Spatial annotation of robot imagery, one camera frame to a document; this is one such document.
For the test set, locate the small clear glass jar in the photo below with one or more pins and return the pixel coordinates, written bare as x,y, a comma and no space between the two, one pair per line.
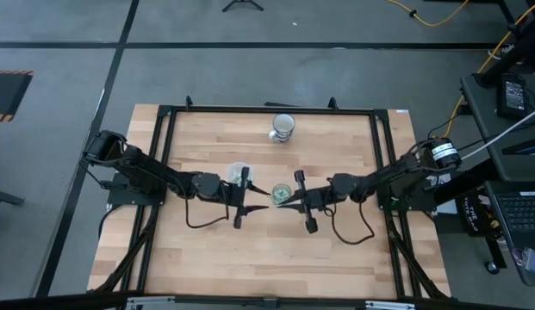
281,194

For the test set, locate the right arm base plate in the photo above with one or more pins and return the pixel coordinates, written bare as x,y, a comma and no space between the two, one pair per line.
426,202

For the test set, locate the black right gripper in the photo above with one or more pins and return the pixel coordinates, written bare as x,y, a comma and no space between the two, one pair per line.
314,199

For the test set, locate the black orange hazard striped mat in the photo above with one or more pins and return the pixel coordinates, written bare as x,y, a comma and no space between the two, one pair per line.
8,97

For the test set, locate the black chair caster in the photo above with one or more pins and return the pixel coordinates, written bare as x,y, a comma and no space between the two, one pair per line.
492,267

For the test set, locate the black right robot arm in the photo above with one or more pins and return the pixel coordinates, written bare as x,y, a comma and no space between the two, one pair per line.
379,178

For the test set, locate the green white stevia packet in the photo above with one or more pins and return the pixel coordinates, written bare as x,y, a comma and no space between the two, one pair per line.
281,194
235,175

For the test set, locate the black aluminium table frame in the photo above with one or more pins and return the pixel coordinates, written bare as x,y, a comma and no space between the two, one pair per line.
271,109

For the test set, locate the dark grey side desk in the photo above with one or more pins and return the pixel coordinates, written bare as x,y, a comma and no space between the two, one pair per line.
482,129

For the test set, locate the black power adapter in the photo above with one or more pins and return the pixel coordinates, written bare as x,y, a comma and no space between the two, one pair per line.
512,97

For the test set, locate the black diagonal frame strut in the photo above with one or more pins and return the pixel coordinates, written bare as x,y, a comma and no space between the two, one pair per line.
125,252
415,256

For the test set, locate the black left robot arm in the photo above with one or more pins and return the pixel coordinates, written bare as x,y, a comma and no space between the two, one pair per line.
142,165

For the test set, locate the black tote bag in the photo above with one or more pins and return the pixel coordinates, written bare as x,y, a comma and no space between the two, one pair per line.
474,211

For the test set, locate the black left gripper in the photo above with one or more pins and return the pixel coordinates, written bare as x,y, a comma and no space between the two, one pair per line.
239,196

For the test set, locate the black laptop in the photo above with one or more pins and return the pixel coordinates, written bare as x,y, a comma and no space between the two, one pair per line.
521,215

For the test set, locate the black tripod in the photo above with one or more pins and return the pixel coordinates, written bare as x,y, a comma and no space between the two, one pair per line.
242,4

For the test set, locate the clear plastic deli container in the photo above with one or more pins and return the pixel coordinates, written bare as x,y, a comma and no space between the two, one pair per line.
232,172

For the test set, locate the black stand foot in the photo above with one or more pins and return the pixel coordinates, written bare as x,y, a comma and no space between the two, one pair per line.
4,197

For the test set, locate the silver aluminium extrusion bracket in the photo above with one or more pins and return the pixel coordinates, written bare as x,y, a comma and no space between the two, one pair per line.
151,302
390,305

